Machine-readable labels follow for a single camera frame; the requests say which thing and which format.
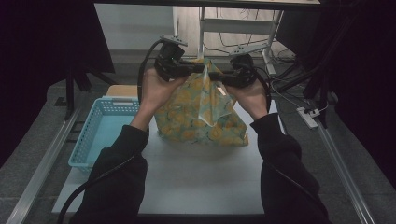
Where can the aluminium floor rail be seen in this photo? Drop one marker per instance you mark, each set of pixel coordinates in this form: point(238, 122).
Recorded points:
point(40, 168)
point(345, 177)

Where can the orange slice print fabric bag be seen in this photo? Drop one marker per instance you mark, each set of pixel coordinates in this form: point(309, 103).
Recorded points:
point(199, 121)

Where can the light blue plastic basket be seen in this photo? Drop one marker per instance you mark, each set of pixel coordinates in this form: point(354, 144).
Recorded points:
point(99, 137)

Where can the white desk frame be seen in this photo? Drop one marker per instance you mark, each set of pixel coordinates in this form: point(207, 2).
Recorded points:
point(236, 25)

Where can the black metal stand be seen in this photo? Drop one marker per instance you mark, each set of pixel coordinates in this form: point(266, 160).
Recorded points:
point(322, 87)
point(70, 93)

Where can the person's left hand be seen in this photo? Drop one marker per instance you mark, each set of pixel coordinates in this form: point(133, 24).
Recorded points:
point(158, 91)

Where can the person's right hand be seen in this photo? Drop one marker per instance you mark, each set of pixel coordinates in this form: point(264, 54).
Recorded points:
point(252, 98)

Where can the white power strip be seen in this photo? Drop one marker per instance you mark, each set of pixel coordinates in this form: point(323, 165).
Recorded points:
point(307, 118)

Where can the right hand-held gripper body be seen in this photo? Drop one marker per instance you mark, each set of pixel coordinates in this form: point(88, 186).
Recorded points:
point(244, 70)

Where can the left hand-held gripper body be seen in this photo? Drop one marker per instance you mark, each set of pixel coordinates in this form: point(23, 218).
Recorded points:
point(169, 60)

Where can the white table mat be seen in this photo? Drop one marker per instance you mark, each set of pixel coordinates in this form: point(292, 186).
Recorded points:
point(202, 177)

